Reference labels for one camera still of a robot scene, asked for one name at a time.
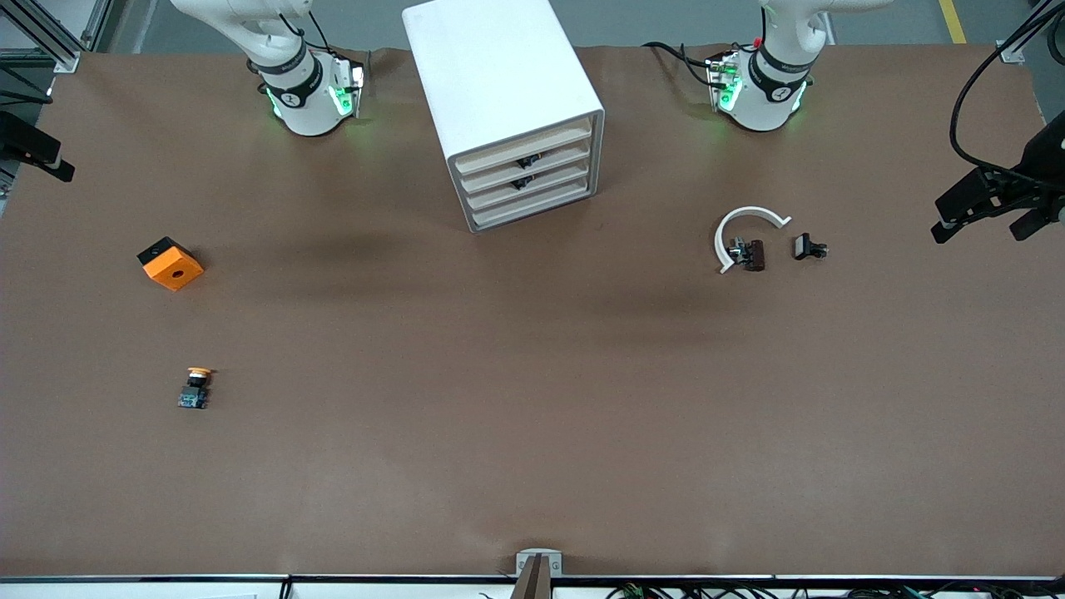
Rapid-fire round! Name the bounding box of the beige cabinet drawer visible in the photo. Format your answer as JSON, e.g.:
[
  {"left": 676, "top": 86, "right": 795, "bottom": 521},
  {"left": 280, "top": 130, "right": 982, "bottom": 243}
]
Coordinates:
[
  {"left": 468, "top": 181, "right": 598, "bottom": 231},
  {"left": 453, "top": 121, "right": 594, "bottom": 176},
  {"left": 458, "top": 141, "right": 594, "bottom": 195},
  {"left": 463, "top": 162, "right": 596, "bottom": 214}
]

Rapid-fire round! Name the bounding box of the dark red push button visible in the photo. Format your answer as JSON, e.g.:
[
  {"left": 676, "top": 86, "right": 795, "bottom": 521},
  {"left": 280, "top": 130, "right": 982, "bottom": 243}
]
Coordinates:
[{"left": 728, "top": 237, "right": 766, "bottom": 273}]

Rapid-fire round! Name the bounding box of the yellow push button blue block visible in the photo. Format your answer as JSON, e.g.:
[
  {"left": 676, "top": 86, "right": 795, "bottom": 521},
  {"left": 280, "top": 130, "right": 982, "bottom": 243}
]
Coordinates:
[{"left": 177, "top": 366, "right": 214, "bottom": 410}]

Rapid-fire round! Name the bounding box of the white drawer cabinet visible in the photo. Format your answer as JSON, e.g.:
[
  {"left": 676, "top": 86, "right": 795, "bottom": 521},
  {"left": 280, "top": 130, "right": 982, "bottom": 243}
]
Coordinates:
[{"left": 402, "top": 0, "right": 606, "bottom": 234}]

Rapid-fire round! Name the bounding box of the orange box with black side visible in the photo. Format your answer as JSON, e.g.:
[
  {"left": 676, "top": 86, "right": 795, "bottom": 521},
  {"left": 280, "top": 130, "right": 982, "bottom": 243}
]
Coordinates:
[{"left": 136, "top": 236, "right": 205, "bottom": 292}]

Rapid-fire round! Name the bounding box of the white semicircular clamp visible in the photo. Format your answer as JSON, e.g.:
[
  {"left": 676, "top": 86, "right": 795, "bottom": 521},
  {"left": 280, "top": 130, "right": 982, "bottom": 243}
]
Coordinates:
[{"left": 714, "top": 205, "right": 792, "bottom": 275}]

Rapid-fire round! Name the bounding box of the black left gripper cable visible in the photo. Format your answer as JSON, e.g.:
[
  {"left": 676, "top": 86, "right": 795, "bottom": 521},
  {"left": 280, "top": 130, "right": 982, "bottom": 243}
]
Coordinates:
[{"left": 950, "top": 7, "right": 1065, "bottom": 180}]

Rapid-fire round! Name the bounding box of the aluminium frame post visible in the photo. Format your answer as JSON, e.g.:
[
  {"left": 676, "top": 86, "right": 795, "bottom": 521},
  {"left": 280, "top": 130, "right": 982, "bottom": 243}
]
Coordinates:
[
  {"left": 998, "top": 0, "right": 1065, "bottom": 66},
  {"left": 0, "top": 0, "right": 114, "bottom": 74}
]

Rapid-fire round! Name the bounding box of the black right arm base cable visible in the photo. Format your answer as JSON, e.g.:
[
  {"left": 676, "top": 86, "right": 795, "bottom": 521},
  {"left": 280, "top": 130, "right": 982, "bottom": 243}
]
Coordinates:
[{"left": 279, "top": 10, "right": 335, "bottom": 61}]

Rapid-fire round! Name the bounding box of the black arm base cable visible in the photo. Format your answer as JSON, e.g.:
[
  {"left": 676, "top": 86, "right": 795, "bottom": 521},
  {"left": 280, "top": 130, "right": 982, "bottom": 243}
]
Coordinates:
[
  {"left": 279, "top": 10, "right": 335, "bottom": 61},
  {"left": 642, "top": 40, "right": 726, "bottom": 88}
]

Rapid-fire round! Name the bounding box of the black left arm base cable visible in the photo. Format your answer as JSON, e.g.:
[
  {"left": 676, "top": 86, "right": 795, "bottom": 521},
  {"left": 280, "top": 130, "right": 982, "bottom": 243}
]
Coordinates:
[{"left": 642, "top": 40, "right": 726, "bottom": 88}]

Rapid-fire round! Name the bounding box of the white table edge rail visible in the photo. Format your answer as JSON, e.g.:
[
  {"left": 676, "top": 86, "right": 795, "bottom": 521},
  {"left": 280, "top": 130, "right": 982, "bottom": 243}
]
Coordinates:
[{"left": 0, "top": 574, "right": 1065, "bottom": 599}]

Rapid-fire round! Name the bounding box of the grey metal bracket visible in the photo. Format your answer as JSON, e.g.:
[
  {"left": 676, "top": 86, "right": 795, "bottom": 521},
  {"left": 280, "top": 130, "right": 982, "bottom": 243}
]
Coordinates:
[{"left": 516, "top": 549, "right": 563, "bottom": 599}]

